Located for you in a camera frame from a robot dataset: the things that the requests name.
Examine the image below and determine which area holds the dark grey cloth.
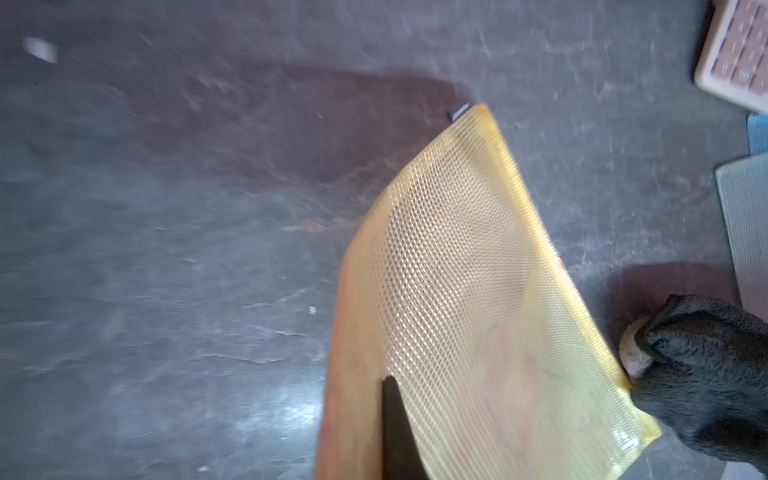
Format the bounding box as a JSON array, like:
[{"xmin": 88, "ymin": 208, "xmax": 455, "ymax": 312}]
[{"xmin": 630, "ymin": 295, "xmax": 767, "ymax": 473}]

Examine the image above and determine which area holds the blue mesh document bag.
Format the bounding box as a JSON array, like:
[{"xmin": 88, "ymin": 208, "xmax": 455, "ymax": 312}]
[{"xmin": 746, "ymin": 113, "xmax": 768, "ymax": 156}]

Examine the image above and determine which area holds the pink calculator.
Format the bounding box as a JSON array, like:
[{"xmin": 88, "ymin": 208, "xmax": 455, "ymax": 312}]
[{"xmin": 694, "ymin": 0, "xmax": 767, "ymax": 114}]

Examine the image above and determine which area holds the yellow mesh document bag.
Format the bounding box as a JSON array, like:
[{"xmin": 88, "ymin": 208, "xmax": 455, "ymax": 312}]
[{"xmin": 314, "ymin": 104, "xmax": 661, "ymax": 479}]

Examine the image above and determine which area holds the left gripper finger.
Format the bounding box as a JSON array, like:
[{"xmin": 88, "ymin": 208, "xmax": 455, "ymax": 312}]
[{"xmin": 381, "ymin": 375, "xmax": 429, "ymax": 480}]

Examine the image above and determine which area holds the green mesh document bag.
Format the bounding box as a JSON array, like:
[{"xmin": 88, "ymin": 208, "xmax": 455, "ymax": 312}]
[{"xmin": 715, "ymin": 154, "xmax": 767, "ymax": 320}]

